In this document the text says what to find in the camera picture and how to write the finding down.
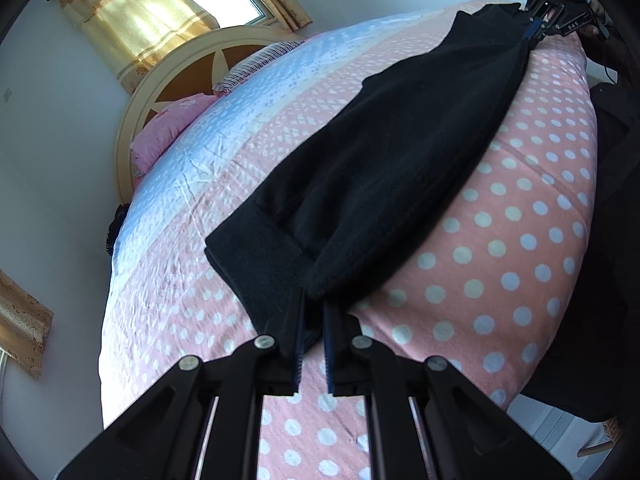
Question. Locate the striped pillow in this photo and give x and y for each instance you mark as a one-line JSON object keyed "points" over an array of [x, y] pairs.
{"points": [[250, 67]]}

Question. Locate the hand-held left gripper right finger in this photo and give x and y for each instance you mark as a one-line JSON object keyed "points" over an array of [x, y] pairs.
{"points": [[327, 346]]}

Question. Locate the gold patterned curtain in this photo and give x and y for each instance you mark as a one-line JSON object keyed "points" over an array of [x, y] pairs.
{"points": [[22, 325]]}

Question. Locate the pink blue polka dot quilt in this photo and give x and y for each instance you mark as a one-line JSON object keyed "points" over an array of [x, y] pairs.
{"points": [[500, 260]]}

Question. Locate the dark cloth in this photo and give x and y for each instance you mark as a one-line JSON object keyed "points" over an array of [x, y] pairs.
{"points": [[118, 225]]}

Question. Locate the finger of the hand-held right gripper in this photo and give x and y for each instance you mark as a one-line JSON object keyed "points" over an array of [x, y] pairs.
{"points": [[537, 32], [540, 7]]}

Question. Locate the pink pillow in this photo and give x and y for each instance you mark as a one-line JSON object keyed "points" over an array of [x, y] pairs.
{"points": [[165, 125]]}

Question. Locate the black sweater with rhinestones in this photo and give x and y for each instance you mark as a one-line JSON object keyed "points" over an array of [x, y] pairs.
{"points": [[400, 150]]}

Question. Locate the cream wooden headboard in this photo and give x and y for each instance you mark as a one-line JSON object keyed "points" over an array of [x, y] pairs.
{"points": [[165, 75]]}

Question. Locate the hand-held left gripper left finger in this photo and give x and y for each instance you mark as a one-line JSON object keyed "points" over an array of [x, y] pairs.
{"points": [[298, 341]]}

